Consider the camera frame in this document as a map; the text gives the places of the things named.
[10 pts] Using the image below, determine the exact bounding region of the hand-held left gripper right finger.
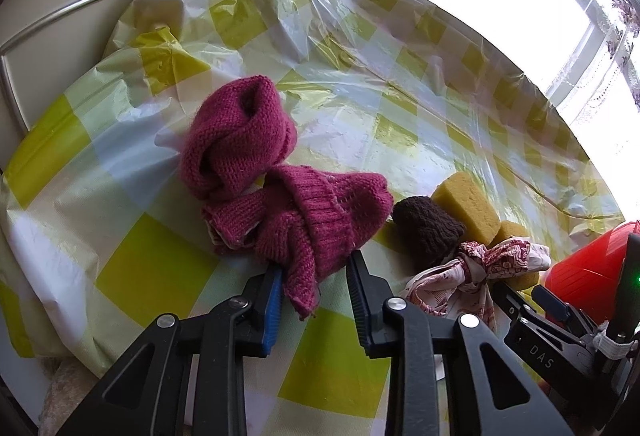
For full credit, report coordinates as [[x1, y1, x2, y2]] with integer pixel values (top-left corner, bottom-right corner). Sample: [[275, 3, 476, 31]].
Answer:
[[346, 250, 576, 436]]

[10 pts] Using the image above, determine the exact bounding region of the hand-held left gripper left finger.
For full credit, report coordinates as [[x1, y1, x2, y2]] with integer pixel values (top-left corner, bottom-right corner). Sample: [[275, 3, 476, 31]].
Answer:
[[55, 266, 286, 436]]

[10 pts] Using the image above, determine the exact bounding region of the maroon knitted sock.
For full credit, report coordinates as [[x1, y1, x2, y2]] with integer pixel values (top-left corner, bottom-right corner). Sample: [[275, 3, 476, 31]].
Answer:
[[201, 165, 395, 321], [180, 75, 297, 202]]

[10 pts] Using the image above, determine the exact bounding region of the yellow checked plastic tablecloth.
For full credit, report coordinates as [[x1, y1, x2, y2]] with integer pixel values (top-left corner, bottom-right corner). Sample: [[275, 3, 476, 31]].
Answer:
[[0, 0, 626, 422]]

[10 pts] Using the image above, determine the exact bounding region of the red thermos flask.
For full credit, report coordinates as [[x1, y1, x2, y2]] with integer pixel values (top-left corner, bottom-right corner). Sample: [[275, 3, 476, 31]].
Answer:
[[544, 219, 640, 324]]

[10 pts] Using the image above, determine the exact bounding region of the brown knitted sock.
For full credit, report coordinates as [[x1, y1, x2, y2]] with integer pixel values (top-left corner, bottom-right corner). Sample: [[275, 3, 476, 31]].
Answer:
[[391, 196, 466, 272]]

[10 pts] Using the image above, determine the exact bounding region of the yellow sponge block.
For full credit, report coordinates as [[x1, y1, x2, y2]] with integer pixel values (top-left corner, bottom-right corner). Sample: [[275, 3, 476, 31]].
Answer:
[[431, 173, 501, 247], [487, 220, 543, 289]]

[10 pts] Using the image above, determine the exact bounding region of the white headboard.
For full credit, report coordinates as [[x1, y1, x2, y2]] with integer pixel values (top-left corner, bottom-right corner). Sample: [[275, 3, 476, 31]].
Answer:
[[0, 0, 273, 162]]

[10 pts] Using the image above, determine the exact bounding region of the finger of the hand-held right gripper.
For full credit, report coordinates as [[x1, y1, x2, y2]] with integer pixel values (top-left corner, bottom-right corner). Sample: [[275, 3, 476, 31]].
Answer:
[[492, 280, 538, 331], [531, 285, 583, 324]]

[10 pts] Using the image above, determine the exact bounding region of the floral patterned cloth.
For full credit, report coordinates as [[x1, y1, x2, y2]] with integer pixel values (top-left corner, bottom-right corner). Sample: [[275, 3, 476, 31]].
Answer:
[[404, 239, 552, 334]]

